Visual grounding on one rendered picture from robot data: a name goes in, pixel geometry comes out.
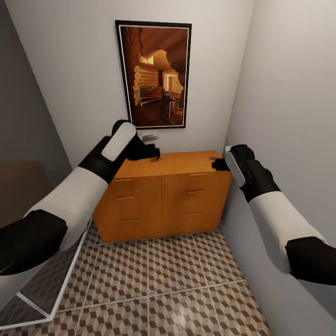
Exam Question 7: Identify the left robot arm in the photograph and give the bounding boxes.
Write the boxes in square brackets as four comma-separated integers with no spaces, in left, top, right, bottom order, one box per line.
[0,121,161,310]

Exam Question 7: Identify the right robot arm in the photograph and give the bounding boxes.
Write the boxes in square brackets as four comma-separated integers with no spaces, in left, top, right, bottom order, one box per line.
[212,144,336,320]

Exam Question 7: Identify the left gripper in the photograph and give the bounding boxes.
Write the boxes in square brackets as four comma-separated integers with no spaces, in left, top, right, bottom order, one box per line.
[128,142,161,161]

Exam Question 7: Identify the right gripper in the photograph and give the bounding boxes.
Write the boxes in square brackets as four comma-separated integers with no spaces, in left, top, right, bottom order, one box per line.
[212,158,230,172]

